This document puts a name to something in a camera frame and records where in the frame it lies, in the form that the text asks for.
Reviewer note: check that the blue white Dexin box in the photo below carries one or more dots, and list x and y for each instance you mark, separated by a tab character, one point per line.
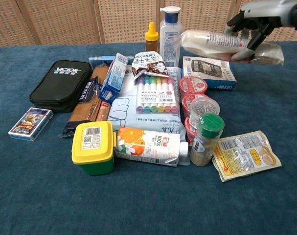
209	72

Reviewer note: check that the yellow food packet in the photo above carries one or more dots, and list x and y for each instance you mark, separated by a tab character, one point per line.
246	156

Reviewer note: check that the white plastic bag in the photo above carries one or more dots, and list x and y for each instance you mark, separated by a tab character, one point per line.
212	44

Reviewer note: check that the white tissue pack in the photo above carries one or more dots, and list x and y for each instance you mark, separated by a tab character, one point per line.
125	110

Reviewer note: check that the black Victor zip pouch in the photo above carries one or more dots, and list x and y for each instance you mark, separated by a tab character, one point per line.
60	84

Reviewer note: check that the red lidded cup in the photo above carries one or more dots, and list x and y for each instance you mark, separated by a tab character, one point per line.
191	132
188	102
192	85

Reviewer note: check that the woven bamboo folding screen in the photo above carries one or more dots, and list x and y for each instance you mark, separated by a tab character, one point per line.
65	22

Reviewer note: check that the blue table cloth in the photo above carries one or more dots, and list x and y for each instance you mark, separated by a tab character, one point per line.
138	200

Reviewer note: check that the green box yellow lid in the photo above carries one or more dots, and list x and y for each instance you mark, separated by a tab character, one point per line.
93	147

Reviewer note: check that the clear bottle white cap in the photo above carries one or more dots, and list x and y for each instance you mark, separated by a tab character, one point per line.
169	41

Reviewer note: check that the spice jar green cap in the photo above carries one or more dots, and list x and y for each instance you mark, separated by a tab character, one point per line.
207	139

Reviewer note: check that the coloured marker pen set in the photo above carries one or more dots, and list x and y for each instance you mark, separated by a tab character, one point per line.
155	98

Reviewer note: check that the spaghetti pack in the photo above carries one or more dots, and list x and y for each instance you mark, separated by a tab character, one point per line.
87	105

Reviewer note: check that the playing card box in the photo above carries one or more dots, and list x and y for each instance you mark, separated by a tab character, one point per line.
30	123

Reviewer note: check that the orange juice carton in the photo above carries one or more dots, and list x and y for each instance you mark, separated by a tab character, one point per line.
148	147

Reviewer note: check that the honey bottle yellow cap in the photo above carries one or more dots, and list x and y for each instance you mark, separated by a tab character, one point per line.
151	40

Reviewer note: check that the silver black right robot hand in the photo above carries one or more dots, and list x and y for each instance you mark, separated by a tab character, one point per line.
268	11

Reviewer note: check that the coffee milk candy bag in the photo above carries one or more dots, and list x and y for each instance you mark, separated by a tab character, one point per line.
149	64

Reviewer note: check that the orange sausage stick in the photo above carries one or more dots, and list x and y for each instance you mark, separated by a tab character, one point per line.
103	111

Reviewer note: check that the blue white toothpaste box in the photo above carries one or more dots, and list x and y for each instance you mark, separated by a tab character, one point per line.
114	78

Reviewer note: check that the clear tub of clips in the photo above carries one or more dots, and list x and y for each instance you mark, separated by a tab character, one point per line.
204	107

